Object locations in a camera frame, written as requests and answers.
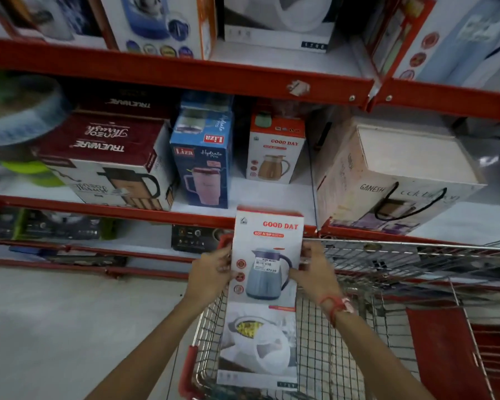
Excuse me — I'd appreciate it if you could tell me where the person's left hand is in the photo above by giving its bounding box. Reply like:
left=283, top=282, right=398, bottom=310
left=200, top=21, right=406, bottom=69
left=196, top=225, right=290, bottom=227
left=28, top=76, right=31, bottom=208
left=183, top=245, right=239, bottom=312

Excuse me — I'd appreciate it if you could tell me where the person's right hand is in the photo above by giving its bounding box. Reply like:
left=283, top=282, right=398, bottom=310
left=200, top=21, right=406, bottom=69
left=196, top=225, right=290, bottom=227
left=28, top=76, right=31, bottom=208
left=289, top=241, right=346, bottom=308

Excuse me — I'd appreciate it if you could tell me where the white box with blue jug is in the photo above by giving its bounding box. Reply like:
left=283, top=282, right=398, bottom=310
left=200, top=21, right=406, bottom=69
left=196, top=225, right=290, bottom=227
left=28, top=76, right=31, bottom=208
left=228, top=206, right=305, bottom=309

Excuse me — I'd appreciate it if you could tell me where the person's left forearm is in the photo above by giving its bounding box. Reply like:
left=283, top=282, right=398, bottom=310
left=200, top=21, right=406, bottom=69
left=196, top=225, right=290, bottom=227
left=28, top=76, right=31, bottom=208
left=85, top=296, right=212, bottom=400

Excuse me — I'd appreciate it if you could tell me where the person's right forearm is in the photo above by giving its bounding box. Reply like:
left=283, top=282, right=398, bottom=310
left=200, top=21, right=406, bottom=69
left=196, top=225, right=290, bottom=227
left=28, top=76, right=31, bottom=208
left=328, top=307, right=436, bottom=400

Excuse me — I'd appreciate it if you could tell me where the red thread wristband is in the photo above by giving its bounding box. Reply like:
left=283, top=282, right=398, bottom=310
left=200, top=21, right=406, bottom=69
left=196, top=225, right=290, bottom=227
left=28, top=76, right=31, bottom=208
left=319, top=296, right=355, bottom=328

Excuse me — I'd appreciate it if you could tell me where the black appliance box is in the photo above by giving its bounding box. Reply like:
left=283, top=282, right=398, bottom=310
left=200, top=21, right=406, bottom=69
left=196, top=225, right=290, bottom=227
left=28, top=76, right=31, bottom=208
left=171, top=224, right=234, bottom=254

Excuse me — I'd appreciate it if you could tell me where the white casserole box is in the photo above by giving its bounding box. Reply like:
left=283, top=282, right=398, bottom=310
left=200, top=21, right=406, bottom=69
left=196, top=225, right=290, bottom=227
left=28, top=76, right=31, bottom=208
left=216, top=303, right=299, bottom=392
left=222, top=0, right=339, bottom=54

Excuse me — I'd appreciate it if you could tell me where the blue box with pink jug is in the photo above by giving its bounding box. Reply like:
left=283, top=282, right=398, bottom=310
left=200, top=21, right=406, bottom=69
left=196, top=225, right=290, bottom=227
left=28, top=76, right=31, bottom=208
left=169, top=106, right=234, bottom=209
left=179, top=91, right=235, bottom=114

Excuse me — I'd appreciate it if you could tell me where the white orange box brown jug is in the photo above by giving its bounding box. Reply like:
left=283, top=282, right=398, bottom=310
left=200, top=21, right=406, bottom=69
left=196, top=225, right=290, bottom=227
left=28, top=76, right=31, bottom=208
left=245, top=111, right=307, bottom=185

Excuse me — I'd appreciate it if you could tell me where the dark flat box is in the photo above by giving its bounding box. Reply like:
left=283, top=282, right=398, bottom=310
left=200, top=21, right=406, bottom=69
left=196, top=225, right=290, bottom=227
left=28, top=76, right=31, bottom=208
left=8, top=245, right=130, bottom=268

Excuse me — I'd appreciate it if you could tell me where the maroon white jug box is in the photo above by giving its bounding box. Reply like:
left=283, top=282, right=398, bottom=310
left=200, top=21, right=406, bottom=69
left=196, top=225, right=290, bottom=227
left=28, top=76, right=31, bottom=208
left=30, top=109, right=176, bottom=211

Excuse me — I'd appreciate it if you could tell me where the red cart seat flap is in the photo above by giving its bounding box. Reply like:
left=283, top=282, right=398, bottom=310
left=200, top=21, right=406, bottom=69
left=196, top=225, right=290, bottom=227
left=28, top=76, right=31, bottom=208
left=405, top=306, right=500, bottom=400

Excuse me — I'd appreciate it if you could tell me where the black green cooktop box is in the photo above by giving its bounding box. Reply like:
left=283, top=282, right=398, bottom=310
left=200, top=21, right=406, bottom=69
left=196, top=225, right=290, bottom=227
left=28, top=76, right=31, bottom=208
left=0, top=206, right=121, bottom=242

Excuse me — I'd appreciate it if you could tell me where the red metal shelf rack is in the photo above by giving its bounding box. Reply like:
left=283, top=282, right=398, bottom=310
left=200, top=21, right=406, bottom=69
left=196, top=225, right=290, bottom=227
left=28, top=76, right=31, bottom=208
left=0, top=36, right=500, bottom=281

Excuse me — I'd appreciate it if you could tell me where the dark maroon box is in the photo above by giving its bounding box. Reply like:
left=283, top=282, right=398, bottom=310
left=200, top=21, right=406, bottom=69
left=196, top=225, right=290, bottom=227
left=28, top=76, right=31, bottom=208
left=62, top=79, right=181, bottom=120

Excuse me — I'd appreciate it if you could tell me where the white orange box blue appliance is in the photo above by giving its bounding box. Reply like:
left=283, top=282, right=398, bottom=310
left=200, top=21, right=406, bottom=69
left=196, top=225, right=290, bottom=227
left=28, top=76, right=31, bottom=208
left=98, top=0, right=218, bottom=61

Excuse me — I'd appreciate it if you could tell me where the green blue round container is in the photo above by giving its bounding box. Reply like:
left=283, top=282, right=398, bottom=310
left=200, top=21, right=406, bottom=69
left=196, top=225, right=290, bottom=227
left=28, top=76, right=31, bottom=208
left=0, top=66, right=72, bottom=189

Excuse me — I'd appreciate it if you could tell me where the large white red appliance box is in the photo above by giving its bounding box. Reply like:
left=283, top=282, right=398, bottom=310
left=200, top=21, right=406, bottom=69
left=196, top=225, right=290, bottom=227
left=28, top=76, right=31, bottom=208
left=362, top=0, right=500, bottom=90

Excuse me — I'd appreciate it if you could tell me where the white brown-edged appliance box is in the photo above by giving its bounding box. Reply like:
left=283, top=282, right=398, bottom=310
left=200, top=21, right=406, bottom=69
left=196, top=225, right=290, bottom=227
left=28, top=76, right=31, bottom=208
left=0, top=0, right=118, bottom=51

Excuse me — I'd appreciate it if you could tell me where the metal wire shopping cart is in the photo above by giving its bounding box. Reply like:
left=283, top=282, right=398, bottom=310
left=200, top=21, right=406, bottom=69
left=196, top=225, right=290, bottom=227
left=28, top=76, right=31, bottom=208
left=178, top=235, right=500, bottom=400

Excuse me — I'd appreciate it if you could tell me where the large white box black handle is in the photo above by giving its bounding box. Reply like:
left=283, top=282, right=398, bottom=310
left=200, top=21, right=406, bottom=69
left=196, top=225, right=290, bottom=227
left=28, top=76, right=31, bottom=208
left=314, top=116, right=488, bottom=236

